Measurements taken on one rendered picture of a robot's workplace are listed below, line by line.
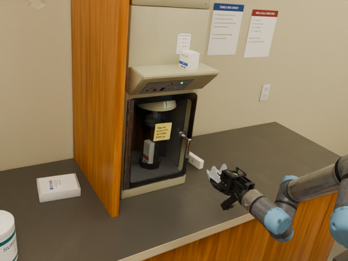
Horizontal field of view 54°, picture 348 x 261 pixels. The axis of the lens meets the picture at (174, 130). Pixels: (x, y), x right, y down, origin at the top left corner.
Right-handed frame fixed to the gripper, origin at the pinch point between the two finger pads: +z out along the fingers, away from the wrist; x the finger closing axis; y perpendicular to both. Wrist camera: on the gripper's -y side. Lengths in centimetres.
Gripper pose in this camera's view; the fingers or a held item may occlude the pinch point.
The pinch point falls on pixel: (211, 173)
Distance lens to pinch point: 132.3
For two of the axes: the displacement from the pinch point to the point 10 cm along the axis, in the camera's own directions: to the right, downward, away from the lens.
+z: -5.2, -4.1, 7.4
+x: -8.4, 1.3, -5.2
